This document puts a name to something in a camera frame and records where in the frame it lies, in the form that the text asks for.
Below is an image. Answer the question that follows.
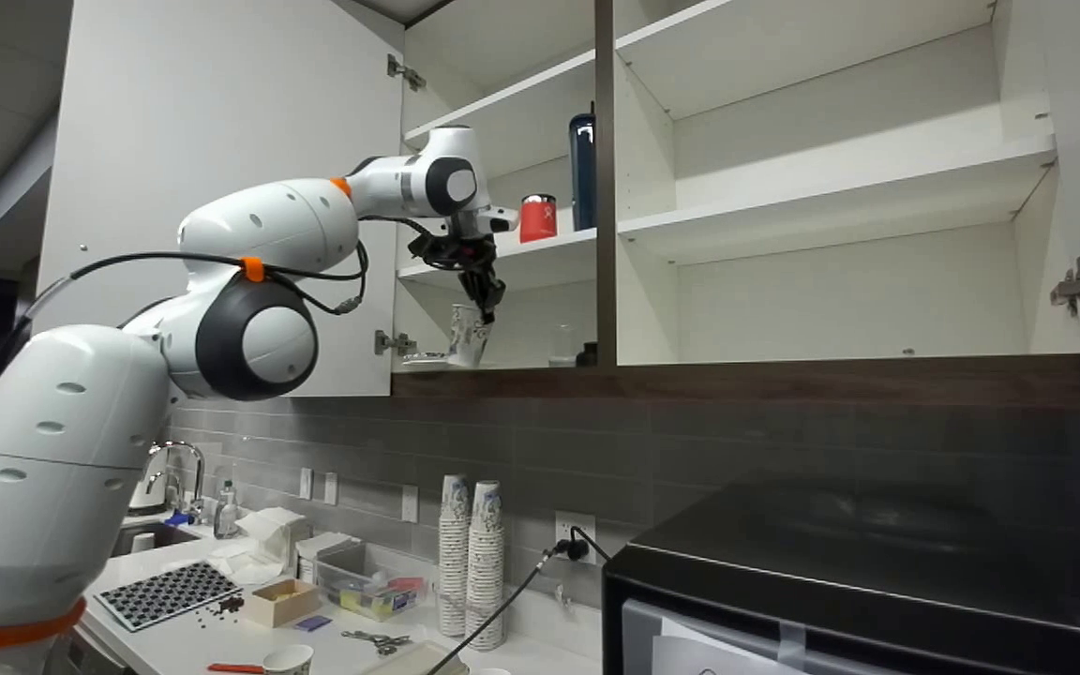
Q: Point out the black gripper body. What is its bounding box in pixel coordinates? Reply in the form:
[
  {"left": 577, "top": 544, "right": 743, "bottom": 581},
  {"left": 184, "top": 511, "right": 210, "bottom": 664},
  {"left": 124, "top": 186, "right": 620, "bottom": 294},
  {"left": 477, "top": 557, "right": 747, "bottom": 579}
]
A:
[{"left": 408, "top": 222, "right": 502, "bottom": 282}]

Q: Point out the red cup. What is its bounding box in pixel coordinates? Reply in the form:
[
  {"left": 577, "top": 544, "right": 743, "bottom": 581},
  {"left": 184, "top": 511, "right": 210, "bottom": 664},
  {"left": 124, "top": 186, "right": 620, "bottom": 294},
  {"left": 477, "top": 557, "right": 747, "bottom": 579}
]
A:
[{"left": 519, "top": 190, "right": 558, "bottom": 246}]

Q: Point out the paper cup with grey pattern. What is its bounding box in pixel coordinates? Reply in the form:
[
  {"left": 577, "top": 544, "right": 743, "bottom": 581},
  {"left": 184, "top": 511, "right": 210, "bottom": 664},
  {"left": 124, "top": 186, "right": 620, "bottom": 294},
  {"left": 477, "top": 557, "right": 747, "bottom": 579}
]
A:
[{"left": 259, "top": 642, "right": 320, "bottom": 675}]

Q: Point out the metal door hinge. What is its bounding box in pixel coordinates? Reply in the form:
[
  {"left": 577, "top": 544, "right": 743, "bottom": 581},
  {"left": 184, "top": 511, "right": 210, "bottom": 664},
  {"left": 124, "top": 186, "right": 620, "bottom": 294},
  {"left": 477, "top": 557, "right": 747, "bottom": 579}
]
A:
[
  {"left": 1048, "top": 254, "right": 1080, "bottom": 320},
  {"left": 368, "top": 327, "right": 419, "bottom": 360},
  {"left": 383, "top": 47, "right": 433, "bottom": 94}
]

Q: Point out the dark blue bottle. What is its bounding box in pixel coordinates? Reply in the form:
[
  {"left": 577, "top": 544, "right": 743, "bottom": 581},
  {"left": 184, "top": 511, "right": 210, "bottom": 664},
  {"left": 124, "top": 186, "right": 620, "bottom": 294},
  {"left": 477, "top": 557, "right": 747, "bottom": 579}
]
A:
[{"left": 567, "top": 101, "right": 602, "bottom": 237}]

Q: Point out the stack of paper cups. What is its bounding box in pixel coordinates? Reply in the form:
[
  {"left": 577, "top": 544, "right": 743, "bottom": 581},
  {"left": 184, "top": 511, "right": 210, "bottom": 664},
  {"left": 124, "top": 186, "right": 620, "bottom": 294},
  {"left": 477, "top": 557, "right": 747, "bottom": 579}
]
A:
[
  {"left": 437, "top": 471, "right": 477, "bottom": 642},
  {"left": 464, "top": 479, "right": 510, "bottom": 656}
]

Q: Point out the clear plastic container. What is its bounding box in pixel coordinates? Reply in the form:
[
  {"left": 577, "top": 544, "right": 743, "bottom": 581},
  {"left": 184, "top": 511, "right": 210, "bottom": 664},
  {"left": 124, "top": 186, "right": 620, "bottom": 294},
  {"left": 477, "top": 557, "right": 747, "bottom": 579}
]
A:
[{"left": 307, "top": 535, "right": 427, "bottom": 621}]

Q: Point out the white crumpled cloth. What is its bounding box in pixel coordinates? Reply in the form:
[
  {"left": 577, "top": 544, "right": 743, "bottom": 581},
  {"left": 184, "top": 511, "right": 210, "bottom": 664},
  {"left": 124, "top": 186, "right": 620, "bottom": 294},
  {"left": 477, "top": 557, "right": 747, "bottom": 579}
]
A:
[{"left": 230, "top": 501, "right": 317, "bottom": 581}]

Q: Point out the small clear bottle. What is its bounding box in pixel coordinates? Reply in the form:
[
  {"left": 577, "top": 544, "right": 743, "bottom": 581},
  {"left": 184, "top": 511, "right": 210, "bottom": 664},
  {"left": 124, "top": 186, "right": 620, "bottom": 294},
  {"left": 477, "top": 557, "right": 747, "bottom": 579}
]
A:
[{"left": 210, "top": 476, "right": 243, "bottom": 544}]

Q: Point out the metal faucet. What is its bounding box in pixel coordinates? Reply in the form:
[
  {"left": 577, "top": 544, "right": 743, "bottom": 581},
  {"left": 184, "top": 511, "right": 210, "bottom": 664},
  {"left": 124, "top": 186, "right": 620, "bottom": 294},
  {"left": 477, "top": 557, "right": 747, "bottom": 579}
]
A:
[{"left": 160, "top": 440, "right": 213, "bottom": 524}]

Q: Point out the small wooden box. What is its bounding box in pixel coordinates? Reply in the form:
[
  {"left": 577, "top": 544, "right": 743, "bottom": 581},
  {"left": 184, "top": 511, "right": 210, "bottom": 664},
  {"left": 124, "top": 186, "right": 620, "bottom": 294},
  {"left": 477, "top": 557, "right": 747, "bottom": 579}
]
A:
[{"left": 235, "top": 572, "right": 323, "bottom": 632}]

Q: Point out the black grid tray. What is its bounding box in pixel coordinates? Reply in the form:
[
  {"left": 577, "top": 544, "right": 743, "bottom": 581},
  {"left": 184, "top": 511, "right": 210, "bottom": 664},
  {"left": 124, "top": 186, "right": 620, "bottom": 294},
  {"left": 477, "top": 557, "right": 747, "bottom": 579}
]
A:
[{"left": 94, "top": 557, "right": 249, "bottom": 636}]

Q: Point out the black microwave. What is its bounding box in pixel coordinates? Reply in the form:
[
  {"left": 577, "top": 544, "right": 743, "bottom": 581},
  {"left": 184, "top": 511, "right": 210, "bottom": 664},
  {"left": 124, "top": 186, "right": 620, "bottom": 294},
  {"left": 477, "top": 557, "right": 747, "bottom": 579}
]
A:
[{"left": 602, "top": 476, "right": 1080, "bottom": 675}]

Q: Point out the white wall outlet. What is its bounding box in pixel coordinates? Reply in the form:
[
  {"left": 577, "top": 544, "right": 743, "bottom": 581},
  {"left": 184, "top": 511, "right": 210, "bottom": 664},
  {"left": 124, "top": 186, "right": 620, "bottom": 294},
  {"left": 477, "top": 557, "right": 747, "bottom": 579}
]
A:
[{"left": 548, "top": 507, "right": 602, "bottom": 570}]

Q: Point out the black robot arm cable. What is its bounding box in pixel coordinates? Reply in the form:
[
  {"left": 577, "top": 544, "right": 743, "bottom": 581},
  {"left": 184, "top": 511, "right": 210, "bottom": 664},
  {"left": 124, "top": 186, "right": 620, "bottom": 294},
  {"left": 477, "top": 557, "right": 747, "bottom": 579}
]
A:
[{"left": 12, "top": 237, "right": 377, "bottom": 329}]

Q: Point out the white wall cabinet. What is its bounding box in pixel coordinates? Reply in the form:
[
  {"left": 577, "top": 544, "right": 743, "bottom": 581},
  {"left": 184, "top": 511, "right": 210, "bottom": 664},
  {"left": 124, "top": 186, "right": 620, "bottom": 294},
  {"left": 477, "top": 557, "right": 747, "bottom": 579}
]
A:
[{"left": 389, "top": 0, "right": 1080, "bottom": 409}]

